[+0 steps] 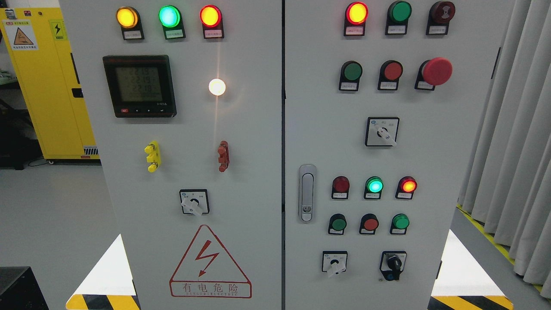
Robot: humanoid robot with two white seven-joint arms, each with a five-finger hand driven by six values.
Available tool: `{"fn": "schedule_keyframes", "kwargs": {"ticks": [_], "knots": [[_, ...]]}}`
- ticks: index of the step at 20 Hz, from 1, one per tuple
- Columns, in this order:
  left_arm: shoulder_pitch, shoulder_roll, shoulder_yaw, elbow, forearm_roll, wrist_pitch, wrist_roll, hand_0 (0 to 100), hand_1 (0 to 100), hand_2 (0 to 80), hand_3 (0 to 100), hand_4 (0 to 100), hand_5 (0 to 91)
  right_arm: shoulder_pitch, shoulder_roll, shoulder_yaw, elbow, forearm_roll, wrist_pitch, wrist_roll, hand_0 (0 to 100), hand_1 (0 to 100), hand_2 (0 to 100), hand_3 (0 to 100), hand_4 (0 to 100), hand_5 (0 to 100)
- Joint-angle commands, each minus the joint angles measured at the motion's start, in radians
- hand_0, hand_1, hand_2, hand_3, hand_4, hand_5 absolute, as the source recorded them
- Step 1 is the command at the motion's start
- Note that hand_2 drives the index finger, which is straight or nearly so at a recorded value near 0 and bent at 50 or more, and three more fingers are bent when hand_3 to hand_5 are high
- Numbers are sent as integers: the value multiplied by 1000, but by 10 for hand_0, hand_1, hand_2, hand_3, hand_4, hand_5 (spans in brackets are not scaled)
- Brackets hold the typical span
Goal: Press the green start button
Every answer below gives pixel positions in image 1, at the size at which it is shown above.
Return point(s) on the green push button lower left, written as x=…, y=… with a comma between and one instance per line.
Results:
x=337, y=224

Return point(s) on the green push button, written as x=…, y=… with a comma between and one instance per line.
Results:
x=350, y=74
x=337, y=224
x=399, y=224

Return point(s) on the green push button upper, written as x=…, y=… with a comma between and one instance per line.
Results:
x=350, y=74

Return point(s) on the red push button lower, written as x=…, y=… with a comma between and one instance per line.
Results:
x=368, y=224

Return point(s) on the red push button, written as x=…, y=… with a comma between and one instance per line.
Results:
x=368, y=224
x=389, y=75

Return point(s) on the green push button lower right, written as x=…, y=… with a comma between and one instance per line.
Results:
x=399, y=224

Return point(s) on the red push button upper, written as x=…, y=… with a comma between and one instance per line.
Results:
x=389, y=75

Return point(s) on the red emergency stop mushroom button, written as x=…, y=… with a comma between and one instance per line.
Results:
x=433, y=72

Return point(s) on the red test terminal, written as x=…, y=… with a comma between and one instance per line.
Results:
x=223, y=159

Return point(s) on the dark red indicator light lower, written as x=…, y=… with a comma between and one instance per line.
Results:
x=340, y=188

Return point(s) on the white lit indicator lamp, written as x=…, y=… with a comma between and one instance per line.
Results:
x=217, y=87

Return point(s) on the lit green indicator light lower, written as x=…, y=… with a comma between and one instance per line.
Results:
x=373, y=188

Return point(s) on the left grey cabinet door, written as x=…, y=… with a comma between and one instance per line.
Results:
x=245, y=200

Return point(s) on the grey cabinet door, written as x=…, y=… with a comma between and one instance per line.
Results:
x=326, y=127
x=245, y=200

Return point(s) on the right grey cabinet door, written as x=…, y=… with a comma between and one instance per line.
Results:
x=326, y=127

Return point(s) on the yellow test terminal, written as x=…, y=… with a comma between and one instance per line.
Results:
x=153, y=156

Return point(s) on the red electric hazard warning sticker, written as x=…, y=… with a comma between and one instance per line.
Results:
x=208, y=270

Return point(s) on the lit red indicator light lower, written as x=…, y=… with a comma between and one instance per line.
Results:
x=406, y=188

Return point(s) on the black digital power meter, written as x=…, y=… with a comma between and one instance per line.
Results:
x=140, y=86

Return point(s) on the red indicator light top left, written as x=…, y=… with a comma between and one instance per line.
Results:
x=212, y=22

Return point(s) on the red indicator light top right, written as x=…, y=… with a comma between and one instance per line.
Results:
x=355, y=19

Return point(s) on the green indicator light top left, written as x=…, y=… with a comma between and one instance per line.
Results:
x=171, y=20

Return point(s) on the green indicator light top right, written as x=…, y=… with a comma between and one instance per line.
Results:
x=398, y=14

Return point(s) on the yellow indicator light top left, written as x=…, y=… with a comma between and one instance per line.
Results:
x=130, y=24

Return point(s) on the dark red buzzer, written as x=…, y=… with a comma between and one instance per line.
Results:
x=440, y=14

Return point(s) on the grey curtain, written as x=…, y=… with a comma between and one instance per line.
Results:
x=508, y=187

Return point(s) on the yellow safety storage cabinet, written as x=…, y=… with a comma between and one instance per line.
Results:
x=38, y=44

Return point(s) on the black box bottom left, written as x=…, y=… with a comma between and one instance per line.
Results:
x=19, y=290

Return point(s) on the silver cabinet door handle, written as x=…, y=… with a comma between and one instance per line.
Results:
x=307, y=177

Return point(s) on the left door selector switch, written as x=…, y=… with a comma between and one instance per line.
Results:
x=194, y=201

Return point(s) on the upper right selector switch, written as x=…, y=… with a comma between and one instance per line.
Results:
x=381, y=132

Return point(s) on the lower white selector switch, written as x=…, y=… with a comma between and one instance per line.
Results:
x=334, y=262

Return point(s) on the black key selector switch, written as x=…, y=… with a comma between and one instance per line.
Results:
x=392, y=264

